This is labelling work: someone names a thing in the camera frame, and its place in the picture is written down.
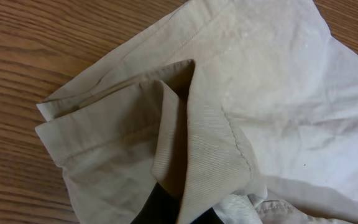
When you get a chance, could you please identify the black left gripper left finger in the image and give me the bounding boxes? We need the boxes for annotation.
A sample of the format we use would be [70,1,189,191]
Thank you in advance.
[131,183,180,224]

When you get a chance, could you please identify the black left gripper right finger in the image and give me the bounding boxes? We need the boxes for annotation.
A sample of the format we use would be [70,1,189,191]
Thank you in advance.
[191,208,223,224]

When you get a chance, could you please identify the beige khaki shorts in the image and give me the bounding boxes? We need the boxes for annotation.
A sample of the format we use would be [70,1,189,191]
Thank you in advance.
[36,0,358,223]

